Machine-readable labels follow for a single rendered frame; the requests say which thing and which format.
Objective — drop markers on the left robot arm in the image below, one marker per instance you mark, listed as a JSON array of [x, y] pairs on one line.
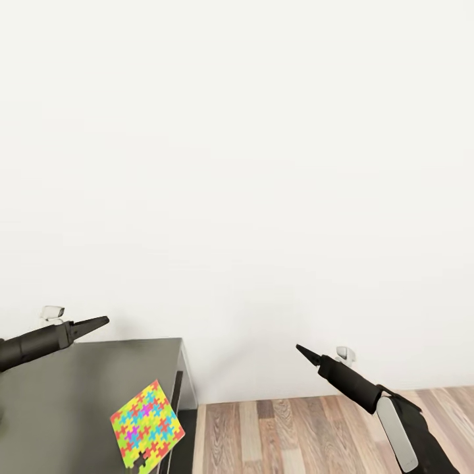
[[58, 335]]

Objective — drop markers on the desk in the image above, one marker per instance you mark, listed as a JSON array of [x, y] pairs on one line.
[[55, 411]]

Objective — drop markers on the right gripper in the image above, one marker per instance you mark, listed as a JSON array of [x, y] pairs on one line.
[[337, 373]]

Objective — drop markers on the jigsaw puzzle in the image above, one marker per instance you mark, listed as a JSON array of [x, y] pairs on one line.
[[147, 424]]

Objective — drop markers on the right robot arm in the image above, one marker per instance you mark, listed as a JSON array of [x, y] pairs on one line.
[[416, 450]]

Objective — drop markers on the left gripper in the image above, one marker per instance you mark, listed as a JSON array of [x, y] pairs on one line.
[[40, 342]]

